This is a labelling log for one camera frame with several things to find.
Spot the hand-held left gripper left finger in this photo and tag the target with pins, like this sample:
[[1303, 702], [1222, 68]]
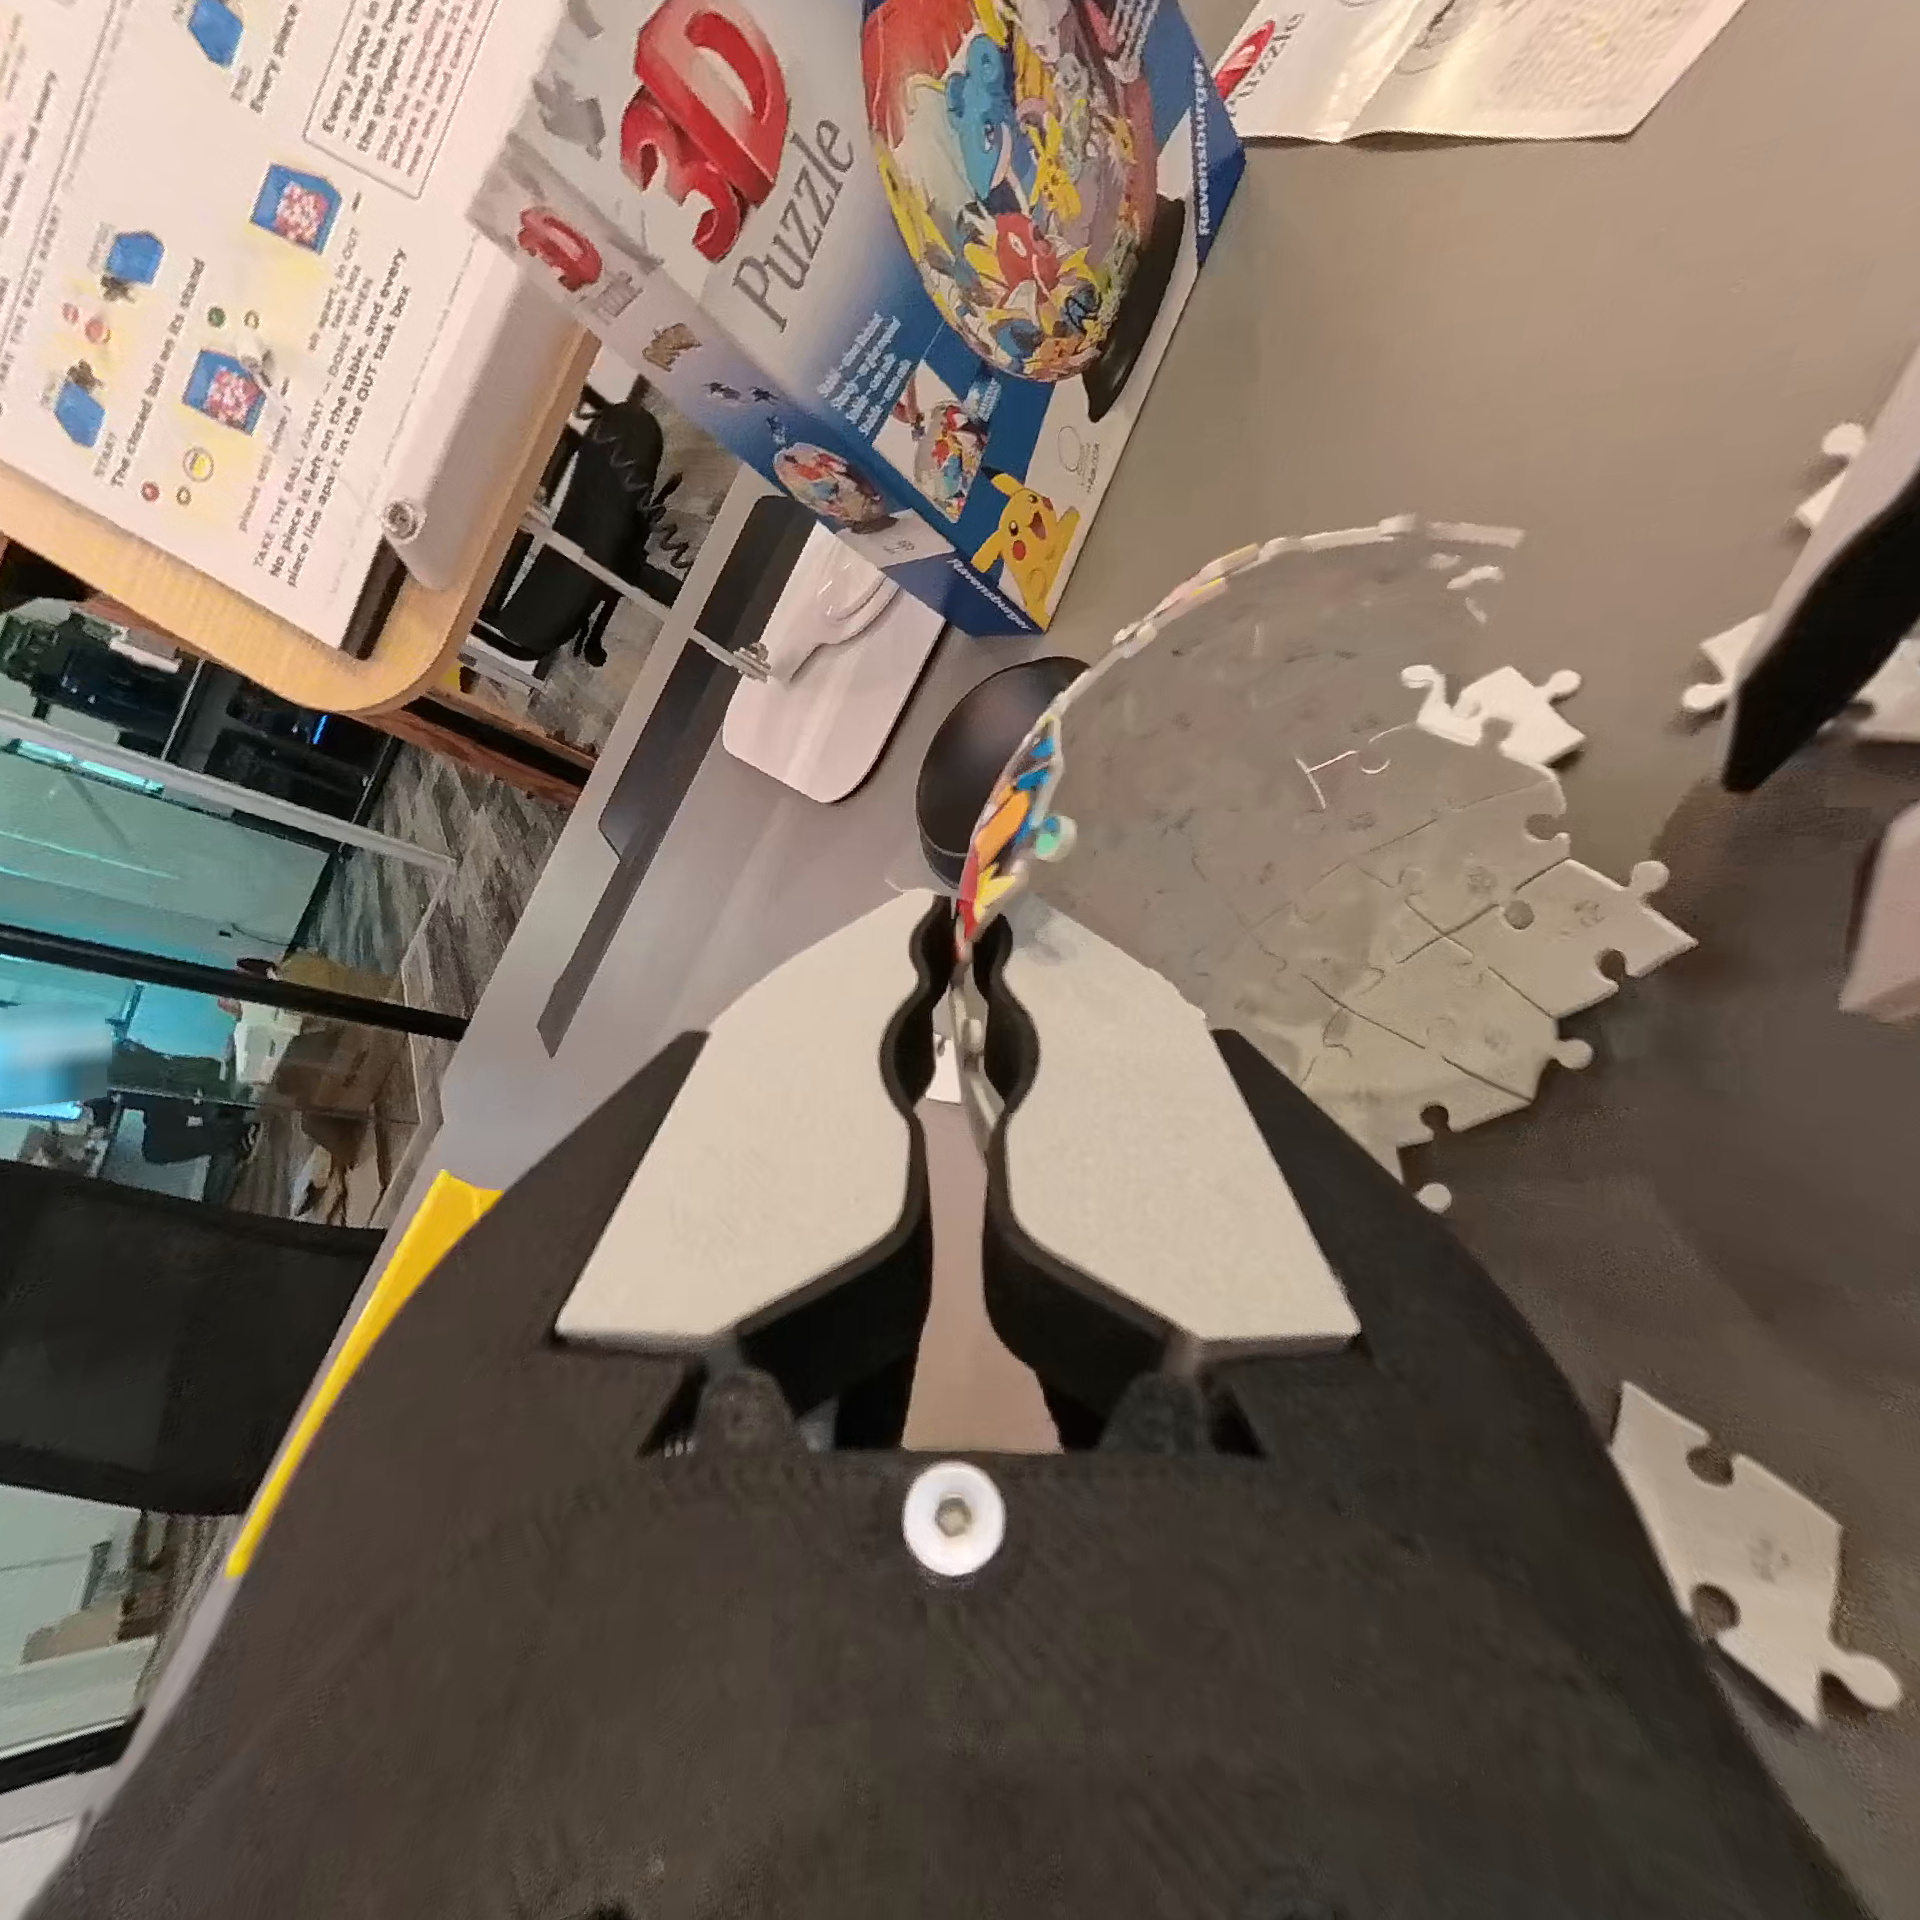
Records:
[[721, 1171]]

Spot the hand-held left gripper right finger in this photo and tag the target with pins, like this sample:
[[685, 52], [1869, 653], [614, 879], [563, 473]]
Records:
[[1170, 1184]]

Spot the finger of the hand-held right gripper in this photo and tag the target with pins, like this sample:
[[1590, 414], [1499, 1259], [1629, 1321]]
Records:
[[1861, 554], [1893, 945]]

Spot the partly built puzzle ball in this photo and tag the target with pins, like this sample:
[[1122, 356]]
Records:
[[1351, 841]]

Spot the black round ball stand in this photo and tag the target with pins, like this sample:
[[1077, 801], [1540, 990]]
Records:
[[975, 750]]

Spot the blue puzzle box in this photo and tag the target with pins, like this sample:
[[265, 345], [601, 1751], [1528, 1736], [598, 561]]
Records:
[[841, 224]]

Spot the yellow plastic bin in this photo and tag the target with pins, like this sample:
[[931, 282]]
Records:
[[405, 1275]]

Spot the black office chair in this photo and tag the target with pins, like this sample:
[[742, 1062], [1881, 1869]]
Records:
[[563, 615]]

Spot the white document stand base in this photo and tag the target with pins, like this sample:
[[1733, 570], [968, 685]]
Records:
[[435, 661]]

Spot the black monitor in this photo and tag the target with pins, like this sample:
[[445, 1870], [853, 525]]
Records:
[[150, 1335]]

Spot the white paper leaflet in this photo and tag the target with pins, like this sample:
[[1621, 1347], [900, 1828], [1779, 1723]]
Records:
[[1501, 75]]

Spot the printed instruction sheet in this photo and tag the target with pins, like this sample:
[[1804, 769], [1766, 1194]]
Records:
[[225, 301]]

